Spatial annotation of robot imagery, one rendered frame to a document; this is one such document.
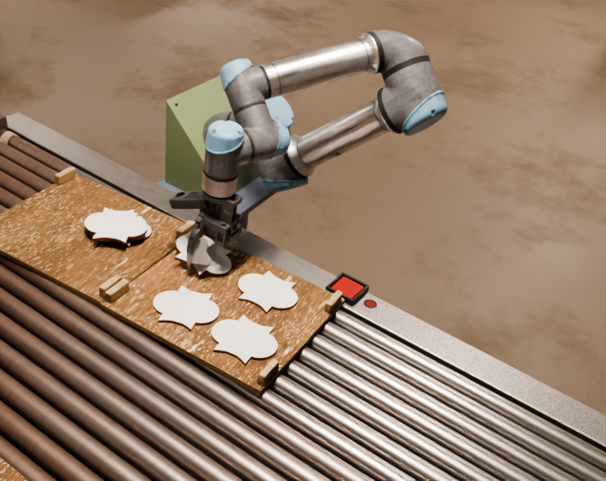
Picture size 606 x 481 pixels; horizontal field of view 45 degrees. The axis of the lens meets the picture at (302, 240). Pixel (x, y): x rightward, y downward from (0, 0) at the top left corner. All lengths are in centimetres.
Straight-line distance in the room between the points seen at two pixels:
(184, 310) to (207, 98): 74
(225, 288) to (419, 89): 63
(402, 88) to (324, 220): 196
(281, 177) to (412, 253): 170
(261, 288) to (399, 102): 53
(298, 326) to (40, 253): 62
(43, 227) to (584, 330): 235
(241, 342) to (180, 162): 71
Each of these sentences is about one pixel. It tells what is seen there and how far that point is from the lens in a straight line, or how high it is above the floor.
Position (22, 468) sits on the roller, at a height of 92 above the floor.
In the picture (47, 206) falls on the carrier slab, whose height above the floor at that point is 94.
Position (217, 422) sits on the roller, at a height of 91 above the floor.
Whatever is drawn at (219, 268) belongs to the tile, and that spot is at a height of 95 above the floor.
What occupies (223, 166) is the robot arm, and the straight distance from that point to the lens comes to 153.
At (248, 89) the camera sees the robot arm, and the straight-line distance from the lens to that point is 160.
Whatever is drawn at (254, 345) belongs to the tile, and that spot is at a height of 94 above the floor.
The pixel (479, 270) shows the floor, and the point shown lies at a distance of 353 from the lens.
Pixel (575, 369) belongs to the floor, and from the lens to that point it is 319.
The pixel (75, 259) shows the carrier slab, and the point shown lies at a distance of 175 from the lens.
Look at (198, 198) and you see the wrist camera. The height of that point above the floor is 112.
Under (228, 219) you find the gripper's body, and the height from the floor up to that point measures 110.
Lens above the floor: 200
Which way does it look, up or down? 35 degrees down
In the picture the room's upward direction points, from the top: 8 degrees clockwise
